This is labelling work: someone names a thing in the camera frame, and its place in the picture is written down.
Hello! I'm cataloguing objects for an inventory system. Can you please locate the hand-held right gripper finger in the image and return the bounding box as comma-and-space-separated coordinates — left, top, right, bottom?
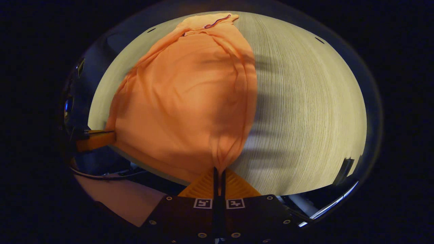
220, 168, 299, 244
141, 168, 218, 244

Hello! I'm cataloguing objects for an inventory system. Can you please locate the orange T-shirt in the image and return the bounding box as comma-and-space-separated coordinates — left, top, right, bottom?
105, 13, 258, 196

